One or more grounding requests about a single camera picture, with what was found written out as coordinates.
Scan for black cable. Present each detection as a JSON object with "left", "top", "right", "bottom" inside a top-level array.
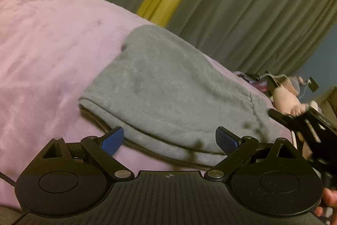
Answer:
[{"left": 0, "top": 172, "right": 17, "bottom": 187}]

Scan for grey curtain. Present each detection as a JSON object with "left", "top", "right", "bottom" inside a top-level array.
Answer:
[{"left": 25, "top": 0, "right": 337, "bottom": 79}]

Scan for pink plush toy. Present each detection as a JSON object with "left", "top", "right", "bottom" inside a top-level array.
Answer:
[{"left": 272, "top": 76, "right": 311, "bottom": 159}]

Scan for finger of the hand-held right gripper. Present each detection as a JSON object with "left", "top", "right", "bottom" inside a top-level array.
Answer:
[{"left": 267, "top": 108, "right": 299, "bottom": 133}]

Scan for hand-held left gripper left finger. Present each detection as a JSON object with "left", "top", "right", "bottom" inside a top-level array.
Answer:
[{"left": 42, "top": 126, "right": 135, "bottom": 181}]

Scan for black bar object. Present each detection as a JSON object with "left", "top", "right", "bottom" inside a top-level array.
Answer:
[{"left": 265, "top": 74, "right": 276, "bottom": 97}]

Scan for grey pants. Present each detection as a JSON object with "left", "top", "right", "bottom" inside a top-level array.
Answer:
[{"left": 78, "top": 25, "right": 293, "bottom": 166}]

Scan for pink fleece blanket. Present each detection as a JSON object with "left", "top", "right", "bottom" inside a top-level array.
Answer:
[{"left": 0, "top": 0, "right": 298, "bottom": 211}]

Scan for dark wall outlet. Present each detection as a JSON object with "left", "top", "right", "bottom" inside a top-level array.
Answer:
[{"left": 309, "top": 78, "right": 320, "bottom": 92}]

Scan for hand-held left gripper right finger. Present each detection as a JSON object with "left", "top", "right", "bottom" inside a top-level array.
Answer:
[{"left": 205, "top": 127, "right": 297, "bottom": 180}]

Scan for person's right hand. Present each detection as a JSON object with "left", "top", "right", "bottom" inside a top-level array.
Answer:
[{"left": 314, "top": 187, "right": 337, "bottom": 225}]

